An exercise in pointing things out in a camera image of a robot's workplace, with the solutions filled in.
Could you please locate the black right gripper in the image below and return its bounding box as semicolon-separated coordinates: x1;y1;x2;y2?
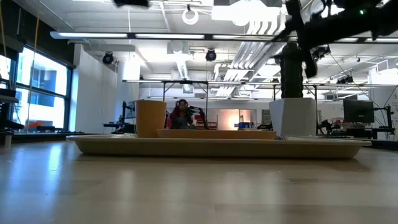
272;0;376;78

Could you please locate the orange plastic plate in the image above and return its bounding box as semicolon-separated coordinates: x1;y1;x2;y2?
156;129;277;140

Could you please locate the orange plastic cup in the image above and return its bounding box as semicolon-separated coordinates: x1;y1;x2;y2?
134;99;167;139

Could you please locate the beige plastic serving tray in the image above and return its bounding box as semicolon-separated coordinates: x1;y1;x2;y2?
65;133;373;159

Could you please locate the dark green cactus plant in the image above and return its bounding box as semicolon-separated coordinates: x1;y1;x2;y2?
279;42;304;99

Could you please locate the white square planter pot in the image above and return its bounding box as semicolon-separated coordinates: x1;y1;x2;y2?
269;98;317;139

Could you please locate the large black computer monitor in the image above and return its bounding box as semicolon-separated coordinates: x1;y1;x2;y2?
343;99;375;124

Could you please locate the red storage box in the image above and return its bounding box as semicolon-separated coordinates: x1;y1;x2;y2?
194;114;218;130

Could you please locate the person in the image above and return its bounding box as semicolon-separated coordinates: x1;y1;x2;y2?
167;99;195;130

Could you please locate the small black computer monitor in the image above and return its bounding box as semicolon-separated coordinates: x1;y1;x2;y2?
122;99;137;121

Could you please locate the dark background desk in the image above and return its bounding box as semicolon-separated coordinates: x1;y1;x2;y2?
103;122;137;134

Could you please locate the long ceiling light bar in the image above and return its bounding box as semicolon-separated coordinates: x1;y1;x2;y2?
49;30;280;40

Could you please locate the large black-framed window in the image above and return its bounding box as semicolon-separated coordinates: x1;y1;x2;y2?
0;45;75;134

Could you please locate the black shelf rack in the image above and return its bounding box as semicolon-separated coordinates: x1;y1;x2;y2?
0;88;25;147

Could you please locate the white ceiling ring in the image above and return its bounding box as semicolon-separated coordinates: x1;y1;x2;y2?
182;8;200;26

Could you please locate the silver ceiling air duct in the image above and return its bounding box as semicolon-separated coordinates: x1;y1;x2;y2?
167;40;191;80

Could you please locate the yellow hanging cable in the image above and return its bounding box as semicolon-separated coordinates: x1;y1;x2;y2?
25;12;40;133

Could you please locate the long black table frame rail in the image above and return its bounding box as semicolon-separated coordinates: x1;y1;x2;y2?
11;133;398;151

